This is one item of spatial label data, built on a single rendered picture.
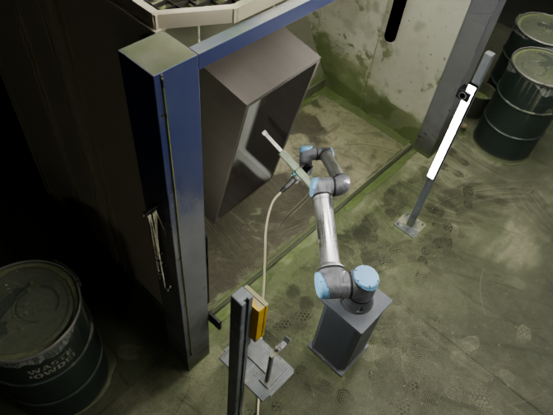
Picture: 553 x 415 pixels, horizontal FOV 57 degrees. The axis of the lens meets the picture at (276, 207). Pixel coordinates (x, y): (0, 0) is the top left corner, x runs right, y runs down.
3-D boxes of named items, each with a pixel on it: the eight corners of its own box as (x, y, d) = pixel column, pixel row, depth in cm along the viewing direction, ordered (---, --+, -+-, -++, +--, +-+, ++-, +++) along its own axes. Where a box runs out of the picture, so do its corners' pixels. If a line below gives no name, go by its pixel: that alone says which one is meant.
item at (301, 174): (295, 204, 342) (318, 182, 333) (292, 206, 338) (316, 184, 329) (246, 151, 345) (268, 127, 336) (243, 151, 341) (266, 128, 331)
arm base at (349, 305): (379, 300, 301) (383, 291, 294) (360, 320, 292) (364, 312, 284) (354, 280, 309) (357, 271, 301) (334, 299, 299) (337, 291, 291)
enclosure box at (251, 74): (178, 190, 356) (197, 62, 257) (238, 148, 388) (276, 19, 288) (213, 224, 349) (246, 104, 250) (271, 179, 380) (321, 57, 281)
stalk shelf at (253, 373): (218, 358, 257) (218, 356, 255) (250, 329, 268) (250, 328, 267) (262, 403, 244) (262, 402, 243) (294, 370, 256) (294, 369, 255)
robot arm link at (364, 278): (376, 302, 289) (383, 286, 275) (346, 304, 287) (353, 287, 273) (370, 279, 298) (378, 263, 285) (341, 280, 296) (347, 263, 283)
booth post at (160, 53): (188, 371, 329) (153, 76, 154) (170, 352, 336) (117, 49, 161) (210, 352, 339) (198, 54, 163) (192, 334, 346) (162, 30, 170)
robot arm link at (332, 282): (351, 294, 275) (336, 171, 307) (320, 295, 273) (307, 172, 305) (346, 301, 289) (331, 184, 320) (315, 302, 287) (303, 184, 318)
